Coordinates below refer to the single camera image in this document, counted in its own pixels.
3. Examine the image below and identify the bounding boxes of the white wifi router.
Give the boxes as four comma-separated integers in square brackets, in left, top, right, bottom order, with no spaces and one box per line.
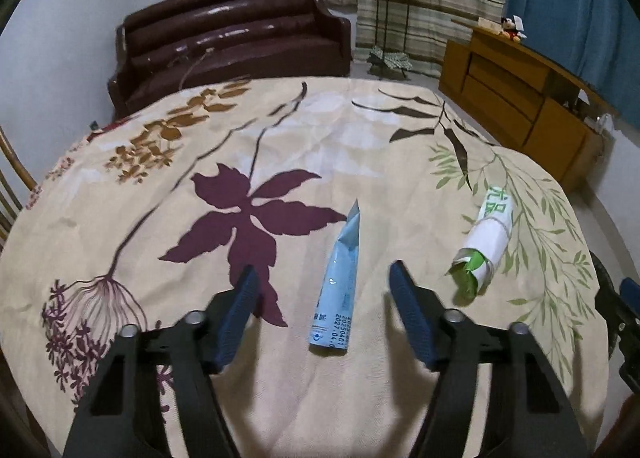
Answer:
[593,112,615,134]

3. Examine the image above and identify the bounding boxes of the wooden chair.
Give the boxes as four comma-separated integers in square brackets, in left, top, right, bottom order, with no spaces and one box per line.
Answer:
[0,129,37,248]

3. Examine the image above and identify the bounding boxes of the dark brown leather sofa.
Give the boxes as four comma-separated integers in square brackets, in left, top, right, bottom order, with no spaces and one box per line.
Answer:
[107,0,352,119]

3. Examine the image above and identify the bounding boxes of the folded striped cloth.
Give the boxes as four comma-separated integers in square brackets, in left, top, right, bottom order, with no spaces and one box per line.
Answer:
[369,45,412,71]

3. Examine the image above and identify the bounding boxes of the blue curtain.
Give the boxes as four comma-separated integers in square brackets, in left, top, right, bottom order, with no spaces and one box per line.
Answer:
[504,0,639,128]

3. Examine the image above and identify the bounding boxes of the white cable on sofa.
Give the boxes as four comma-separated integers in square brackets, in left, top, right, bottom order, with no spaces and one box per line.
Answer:
[169,46,216,89]

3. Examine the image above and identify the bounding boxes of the green white wrapper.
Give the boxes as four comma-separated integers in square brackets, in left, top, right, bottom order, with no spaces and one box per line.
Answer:
[449,186,513,302]

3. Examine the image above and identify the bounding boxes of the black metal plant stand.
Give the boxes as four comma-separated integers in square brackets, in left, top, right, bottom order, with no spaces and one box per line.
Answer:
[368,0,411,81]

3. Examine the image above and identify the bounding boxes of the small box on cabinet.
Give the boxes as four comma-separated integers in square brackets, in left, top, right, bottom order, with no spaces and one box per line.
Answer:
[477,17,503,36]

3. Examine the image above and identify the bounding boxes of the wooden tv cabinet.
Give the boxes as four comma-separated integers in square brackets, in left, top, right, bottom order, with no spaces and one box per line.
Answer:
[439,27,605,192]

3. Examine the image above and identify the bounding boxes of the floral beige tablecloth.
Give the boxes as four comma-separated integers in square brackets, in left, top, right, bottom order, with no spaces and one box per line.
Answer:
[1,78,608,457]

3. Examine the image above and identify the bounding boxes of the light blue folded wrapper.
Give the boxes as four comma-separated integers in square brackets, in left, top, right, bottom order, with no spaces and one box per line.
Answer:
[308,201,360,352]

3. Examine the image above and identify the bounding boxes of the mickey mouse plush toy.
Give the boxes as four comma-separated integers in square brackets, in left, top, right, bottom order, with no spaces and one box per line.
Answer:
[501,15,526,43]

